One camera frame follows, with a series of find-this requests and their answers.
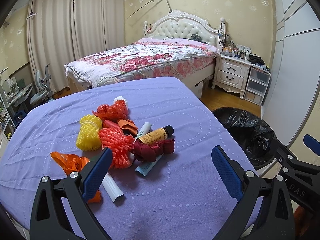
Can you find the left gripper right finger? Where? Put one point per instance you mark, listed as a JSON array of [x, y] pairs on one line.
[[263, 209]]

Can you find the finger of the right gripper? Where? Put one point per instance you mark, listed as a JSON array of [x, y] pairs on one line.
[[301, 178], [312, 144]]

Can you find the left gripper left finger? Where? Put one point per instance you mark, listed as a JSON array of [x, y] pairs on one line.
[[48, 217]]

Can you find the orange plastic bag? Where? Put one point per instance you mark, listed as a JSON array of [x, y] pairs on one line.
[[69, 162]]

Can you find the yellow foam fruit net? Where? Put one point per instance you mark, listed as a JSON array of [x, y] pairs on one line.
[[88, 136]]

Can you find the orange-red foam fruit net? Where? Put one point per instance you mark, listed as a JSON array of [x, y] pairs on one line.
[[120, 145]]

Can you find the light blue flat pack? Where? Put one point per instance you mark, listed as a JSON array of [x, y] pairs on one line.
[[144, 168]]

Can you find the red can black cap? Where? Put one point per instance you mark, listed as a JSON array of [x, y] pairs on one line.
[[110, 124]]

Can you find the dark red wrapper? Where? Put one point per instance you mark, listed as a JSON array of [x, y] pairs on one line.
[[149, 153]]

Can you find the orange paper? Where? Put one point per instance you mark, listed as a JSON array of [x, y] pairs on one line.
[[128, 127]]

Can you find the white green tube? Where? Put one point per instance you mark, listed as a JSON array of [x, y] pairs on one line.
[[144, 130]]

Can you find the white tissue ball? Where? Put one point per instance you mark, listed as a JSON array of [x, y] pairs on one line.
[[119, 98]]

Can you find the yellow bottle black cap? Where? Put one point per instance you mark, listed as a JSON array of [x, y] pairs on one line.
[[157, 135]]

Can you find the black lined trash bin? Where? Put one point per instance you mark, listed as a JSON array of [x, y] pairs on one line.
[[251, 133]]

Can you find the white sliding wardrobe door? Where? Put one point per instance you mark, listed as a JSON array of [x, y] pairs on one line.
[[295, 69]]

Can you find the plastic drawer unit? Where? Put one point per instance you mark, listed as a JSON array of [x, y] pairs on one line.
[[257, 84]]

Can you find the white nightstand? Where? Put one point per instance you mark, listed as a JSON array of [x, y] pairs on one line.
[[231, 74]]

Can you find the purple table cloth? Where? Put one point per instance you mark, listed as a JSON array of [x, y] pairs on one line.
[[173, 193]]

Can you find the grey desk chair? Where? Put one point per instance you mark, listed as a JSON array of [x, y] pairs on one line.
[[45, 94]]

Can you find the white storage box under bed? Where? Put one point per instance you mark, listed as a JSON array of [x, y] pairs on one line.
[[198, 89]]

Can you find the study desk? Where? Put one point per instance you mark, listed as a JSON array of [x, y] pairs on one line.
[[12, 99]]

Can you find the white tufted bed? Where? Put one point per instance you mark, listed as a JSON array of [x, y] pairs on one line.
[[177, 24]]

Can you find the floral pink bedspread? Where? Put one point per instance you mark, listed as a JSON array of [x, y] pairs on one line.
[[146, 58]]

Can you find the beige curtains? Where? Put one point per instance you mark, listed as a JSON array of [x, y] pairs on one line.
[[62, 31]]

